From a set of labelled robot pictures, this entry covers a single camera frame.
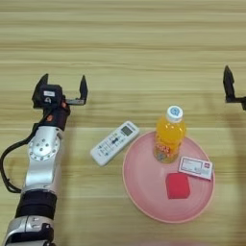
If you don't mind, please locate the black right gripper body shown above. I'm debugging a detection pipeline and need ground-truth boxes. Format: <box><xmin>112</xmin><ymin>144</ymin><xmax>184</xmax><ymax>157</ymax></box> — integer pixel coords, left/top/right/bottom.
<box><xmin>226</xmin><ymin>96</ymin><xmax>246</xmax><ymax>111</ymax></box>

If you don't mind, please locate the pink round plate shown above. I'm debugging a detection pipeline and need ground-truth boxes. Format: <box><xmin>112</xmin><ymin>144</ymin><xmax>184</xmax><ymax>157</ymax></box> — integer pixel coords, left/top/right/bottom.
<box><xmin>122</xmin><ymin>130</ymin><xmax>215</xmax><ymax>224</ymax></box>

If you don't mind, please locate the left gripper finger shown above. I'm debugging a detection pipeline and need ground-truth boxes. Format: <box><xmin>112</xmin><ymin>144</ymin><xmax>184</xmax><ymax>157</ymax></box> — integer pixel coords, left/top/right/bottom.
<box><xmin>78</xmin><ymin>74</ymin><xmax>88</xmax><ymax>100</ymax></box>
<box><xmin>32</xmin><ymin>73</ymin><xmax>49</xmax><ymax>96</ymax></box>

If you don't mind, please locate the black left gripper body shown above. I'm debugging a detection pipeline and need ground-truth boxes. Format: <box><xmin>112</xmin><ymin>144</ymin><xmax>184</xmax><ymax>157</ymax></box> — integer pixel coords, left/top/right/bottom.
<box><xmin>42</xmin><ymin>97</ymin><xmax>87</xmax><ymax>131</ymax></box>

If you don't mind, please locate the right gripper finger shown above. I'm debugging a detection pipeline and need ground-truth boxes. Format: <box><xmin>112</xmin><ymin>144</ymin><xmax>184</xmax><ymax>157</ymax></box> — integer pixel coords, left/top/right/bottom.
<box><xmin>223</xmin><ymin>65</ymin><xmax>235</xmax><ymax>104</ymax></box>

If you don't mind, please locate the white card with red logo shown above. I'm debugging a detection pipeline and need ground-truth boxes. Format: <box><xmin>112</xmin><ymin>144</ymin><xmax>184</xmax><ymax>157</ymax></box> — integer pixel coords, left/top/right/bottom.
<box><xmin>178</xmin><ymin>156</ymin><xmax>213</xmax><ymax>181</ymax></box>

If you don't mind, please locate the red cube block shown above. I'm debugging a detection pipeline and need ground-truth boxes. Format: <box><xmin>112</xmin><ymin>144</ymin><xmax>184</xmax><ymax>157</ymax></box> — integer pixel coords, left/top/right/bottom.
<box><xmin>165</xmin><ymin>172</ymin><xmax>191</xmax><ymax>200</ymax></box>

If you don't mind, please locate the orange juice bottle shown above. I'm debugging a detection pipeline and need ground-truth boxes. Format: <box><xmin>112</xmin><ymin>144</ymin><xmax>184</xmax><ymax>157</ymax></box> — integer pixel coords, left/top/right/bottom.
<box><xmin>153</xmin><ymin>105</ymin><xmax>187</xmax><ymax>164</ymax></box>

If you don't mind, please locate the white remote control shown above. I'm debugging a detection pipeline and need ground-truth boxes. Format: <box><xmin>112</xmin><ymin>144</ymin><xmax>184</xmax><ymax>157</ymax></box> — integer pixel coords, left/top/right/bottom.
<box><xmin>89</xmin><ymin>120</ymin><xmax>140</xmax><ymax>167</ymax></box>

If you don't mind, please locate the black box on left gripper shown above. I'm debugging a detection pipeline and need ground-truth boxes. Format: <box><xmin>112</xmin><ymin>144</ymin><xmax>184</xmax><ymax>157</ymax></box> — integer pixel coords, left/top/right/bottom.
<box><xmin>33</xmin><ymin>84</ymin><xmax>63</xmax><ymax>110</ymax></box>

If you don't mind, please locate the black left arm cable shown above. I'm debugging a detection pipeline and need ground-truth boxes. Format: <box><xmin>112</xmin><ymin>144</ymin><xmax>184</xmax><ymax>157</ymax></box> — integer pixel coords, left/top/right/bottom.
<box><xmin>0</xmin><ymin>123</ymin><xmax>42</xmax><ymax>195</ymax></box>

